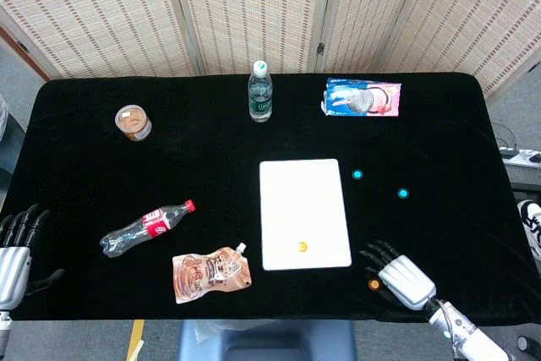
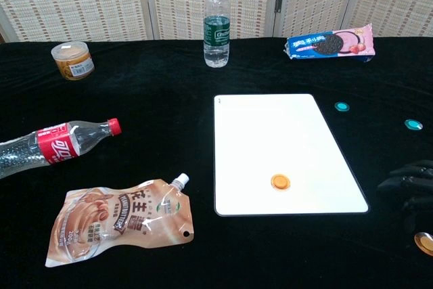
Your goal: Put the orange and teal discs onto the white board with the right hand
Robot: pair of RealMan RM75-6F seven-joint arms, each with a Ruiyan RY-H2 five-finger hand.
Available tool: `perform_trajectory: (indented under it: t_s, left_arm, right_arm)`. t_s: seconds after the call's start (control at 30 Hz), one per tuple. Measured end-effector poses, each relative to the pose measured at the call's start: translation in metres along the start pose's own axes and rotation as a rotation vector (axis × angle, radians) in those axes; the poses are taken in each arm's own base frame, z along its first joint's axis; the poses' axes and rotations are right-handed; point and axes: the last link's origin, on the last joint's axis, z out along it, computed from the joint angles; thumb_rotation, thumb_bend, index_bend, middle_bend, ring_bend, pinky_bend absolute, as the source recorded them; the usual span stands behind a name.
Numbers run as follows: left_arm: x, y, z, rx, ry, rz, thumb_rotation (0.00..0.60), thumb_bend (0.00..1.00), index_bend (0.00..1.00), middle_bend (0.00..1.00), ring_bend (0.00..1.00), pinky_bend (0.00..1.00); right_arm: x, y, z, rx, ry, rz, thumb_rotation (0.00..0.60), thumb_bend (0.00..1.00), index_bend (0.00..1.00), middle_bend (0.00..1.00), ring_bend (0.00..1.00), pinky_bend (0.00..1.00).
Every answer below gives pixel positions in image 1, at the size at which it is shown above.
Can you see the black velvet tablecloth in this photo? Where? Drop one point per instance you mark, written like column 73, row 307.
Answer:
column 211, row 166

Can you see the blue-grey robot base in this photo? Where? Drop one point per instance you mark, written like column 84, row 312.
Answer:
column 270, row 340

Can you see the clear green-label water bottle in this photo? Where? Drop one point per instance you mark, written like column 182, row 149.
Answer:
column 259, row 99

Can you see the empty red-label cola bottle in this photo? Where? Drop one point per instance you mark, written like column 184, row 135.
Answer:
column 143, row 228

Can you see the white power strip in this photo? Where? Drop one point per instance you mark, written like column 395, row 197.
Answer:
column 522, row 156

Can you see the yellow floor tape strip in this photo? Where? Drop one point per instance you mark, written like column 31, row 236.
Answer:
column 135, row 340

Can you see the woven bamboo folding screen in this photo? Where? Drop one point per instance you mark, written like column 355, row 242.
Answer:
column 253, row 6

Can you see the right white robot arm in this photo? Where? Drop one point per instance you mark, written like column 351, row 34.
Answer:
column 465, row 333

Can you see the white rectangular board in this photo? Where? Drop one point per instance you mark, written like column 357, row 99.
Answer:
column 304, row 209

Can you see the cyan round token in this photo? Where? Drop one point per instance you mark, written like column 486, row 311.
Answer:
column 357, row 174
column 403, row 193

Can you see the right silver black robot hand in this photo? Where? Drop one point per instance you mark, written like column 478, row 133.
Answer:
column 406, row 280

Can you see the brown peanut butter spout pouch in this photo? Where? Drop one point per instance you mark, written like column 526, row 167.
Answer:
column 207, row 276

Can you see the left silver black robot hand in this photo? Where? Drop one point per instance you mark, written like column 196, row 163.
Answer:
column 12, row 268

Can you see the blue pink Oreo cookie pack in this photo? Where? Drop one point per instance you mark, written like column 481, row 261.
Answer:
column 359, row 96

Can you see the round clear plastic snack jar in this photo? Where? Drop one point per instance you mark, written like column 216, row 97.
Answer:
column 133, row 122

